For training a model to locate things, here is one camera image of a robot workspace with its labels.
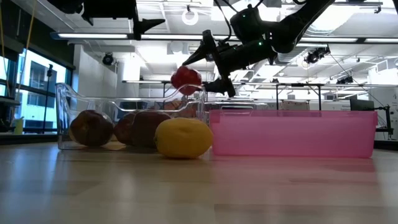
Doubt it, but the black background table frame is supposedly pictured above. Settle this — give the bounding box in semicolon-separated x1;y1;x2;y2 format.
161;81;324;112

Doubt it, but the black background monitor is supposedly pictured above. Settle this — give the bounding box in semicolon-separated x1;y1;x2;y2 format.
349;98;376;112

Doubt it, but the dark red fruit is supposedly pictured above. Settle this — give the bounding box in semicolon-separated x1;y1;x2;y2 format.
132;111;172;149
68;109;114;147
113;112;137;146

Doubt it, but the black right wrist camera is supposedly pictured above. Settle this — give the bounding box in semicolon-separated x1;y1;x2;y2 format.
229;4;271;43

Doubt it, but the yellow lemon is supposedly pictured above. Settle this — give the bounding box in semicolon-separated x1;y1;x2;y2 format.
154;117;214;160

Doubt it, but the yellow strap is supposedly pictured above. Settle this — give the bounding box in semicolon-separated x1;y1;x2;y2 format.
17;9;35;94

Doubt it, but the black tripod stand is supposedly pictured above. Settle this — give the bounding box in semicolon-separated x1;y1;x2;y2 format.
42;63;54;134

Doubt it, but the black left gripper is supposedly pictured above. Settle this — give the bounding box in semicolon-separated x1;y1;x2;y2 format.
82;0;165;40

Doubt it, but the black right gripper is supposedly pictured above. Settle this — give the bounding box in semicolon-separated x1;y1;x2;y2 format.
182;30;278;98

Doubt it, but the pink plastic bin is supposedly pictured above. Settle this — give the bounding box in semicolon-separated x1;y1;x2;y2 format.
208;109;379;159

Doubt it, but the pink red fruit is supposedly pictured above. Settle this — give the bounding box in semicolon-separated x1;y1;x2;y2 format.
170;65;203;96

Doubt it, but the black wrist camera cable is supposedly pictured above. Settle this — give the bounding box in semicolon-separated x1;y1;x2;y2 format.
213;0;234;35

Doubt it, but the yellow green cup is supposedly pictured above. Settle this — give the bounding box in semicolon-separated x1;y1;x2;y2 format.
12;117;25;135

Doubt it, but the white ceiling ring fixture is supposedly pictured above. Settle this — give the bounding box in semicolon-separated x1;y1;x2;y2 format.
182;9;199;26

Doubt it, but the long ceiling light bar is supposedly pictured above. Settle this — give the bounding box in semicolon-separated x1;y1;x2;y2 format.
51;32;398;44

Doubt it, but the clear plastic bin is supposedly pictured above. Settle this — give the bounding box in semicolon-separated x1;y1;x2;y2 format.
219;105;255;111
55;82;208;153

